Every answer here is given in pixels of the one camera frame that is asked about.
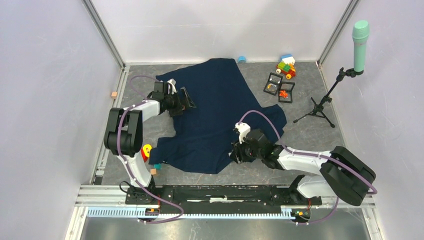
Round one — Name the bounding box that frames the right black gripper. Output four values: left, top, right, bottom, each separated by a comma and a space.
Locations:
229, 136, 263, 165

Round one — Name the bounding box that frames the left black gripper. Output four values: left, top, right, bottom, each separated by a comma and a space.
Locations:
164, 87, 196, 118

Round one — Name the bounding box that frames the navy blue t-shirt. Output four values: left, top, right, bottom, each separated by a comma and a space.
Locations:
149, 58, 287, 174

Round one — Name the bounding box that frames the round gold brooch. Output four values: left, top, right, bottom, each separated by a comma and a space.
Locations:
267, 84, 276, 92

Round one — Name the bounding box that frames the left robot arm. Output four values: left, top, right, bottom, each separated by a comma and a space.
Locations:
103, 79, 197, 204

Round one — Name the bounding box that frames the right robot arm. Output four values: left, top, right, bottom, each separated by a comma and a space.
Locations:
229, 125, 377, 206

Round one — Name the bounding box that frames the orange flower brooch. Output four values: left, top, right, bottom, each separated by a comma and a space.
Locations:
278, 90, 289, 99

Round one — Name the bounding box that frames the blue cup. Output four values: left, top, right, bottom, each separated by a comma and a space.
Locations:
237, 55, 247, 64

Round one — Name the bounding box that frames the teal small block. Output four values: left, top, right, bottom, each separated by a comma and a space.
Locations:
153, 164, 162, 170

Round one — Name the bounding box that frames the black microphone tripod stand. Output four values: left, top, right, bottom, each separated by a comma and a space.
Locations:
293, 67, 364, 128

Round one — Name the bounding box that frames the colourful toy block car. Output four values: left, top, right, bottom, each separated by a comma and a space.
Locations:
275, 54, 296, 80

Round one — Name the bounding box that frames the mint green microphone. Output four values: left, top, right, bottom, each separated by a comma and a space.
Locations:
351, 20, 370, 73

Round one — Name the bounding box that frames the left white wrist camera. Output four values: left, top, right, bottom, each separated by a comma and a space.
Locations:
167, 78, 177, 95

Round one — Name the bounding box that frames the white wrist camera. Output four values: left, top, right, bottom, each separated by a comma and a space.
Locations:
167, 78, 177, 95
235, 122, 251, 144

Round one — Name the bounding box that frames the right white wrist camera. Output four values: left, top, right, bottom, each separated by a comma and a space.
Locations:
235, 122, 251, 144

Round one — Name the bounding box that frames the red yellow ring stacker toy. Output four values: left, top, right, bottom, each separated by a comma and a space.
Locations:
140, 144, 153, 162

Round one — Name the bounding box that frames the left black display frame box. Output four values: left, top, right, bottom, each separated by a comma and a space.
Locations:
263, 72, 284, 96

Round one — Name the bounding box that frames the black display frame box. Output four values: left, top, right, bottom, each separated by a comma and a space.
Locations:
263, 72, 284, 96
278, 81, 295, 104

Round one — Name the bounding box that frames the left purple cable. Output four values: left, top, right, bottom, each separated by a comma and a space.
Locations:
115, 75, 185, 225

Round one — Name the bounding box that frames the purple cable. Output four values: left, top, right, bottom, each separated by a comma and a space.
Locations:
115, 75, 185, 225
237, 109, 379, 226

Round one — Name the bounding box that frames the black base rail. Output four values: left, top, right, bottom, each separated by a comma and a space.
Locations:
125, 185, 322, 215

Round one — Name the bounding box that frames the right black display frame box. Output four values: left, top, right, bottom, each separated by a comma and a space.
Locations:
278, 81, 295, 104

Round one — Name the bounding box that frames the aluminium frame rail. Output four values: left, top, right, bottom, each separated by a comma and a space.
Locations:
65, 185, 385, 240

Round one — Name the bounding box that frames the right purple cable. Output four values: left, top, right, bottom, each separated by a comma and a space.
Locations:
237, 109, 379, 226

